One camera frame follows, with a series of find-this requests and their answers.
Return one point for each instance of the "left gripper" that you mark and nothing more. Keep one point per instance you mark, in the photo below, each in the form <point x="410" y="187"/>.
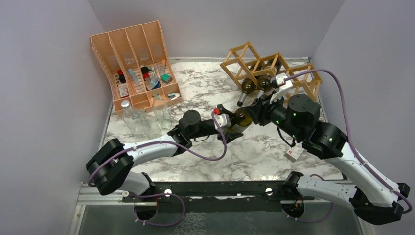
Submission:
<point x="227" y="136"/>

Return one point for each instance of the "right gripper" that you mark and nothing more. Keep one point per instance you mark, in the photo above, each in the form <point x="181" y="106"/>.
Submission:
<point x="260" y="110"/>

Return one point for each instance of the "green wine bottle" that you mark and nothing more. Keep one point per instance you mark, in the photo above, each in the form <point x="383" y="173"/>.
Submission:
<point x="263" y="81"/>
<point x="240" y="121"/>
<point x="247" y="88"/>

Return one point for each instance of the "clear tall glass bottle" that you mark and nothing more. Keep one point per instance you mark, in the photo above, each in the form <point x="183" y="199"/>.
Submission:
<point x="161" y="111"/>

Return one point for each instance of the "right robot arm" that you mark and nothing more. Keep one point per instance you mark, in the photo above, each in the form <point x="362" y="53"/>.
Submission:
<point x="372" y="196"/>

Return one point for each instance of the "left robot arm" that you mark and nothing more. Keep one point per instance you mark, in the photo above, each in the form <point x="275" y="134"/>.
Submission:
<point x="110" y="168"/>

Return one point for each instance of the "wooden wine rack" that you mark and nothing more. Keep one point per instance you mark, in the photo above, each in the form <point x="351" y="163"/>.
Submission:
<point x="244" y="62"/>

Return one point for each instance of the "clear glass bottle silver cap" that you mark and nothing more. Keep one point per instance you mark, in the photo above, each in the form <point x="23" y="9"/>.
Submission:
<point x="131" y="118"/>

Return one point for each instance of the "red black small bottle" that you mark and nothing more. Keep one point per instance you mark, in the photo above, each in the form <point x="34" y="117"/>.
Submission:
<point x="146" y="72"/>

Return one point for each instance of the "small white cardboard box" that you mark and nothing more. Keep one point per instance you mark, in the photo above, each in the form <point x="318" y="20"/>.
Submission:
<point x="293" y="153"/>

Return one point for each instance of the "green small box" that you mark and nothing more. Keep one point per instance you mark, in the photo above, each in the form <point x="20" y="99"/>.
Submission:
<point x="166" y="78"/>

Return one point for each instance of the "orange plastic file organizer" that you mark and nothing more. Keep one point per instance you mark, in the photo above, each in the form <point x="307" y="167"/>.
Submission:
<point x="122" y="52"/>

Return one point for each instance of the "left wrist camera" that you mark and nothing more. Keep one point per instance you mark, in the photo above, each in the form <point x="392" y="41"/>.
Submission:
<point x="221" y="120"/>

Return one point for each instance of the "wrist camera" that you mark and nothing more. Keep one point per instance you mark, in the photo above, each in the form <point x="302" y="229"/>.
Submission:
<point x="281" y="87"/>
<point x="221" y="120"/>

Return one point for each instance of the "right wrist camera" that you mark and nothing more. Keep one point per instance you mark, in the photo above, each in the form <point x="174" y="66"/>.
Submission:
<point x="281" y="87"/>

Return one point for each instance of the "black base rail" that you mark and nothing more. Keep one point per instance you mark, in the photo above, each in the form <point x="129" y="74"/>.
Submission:
<point x="200" y="197"/>

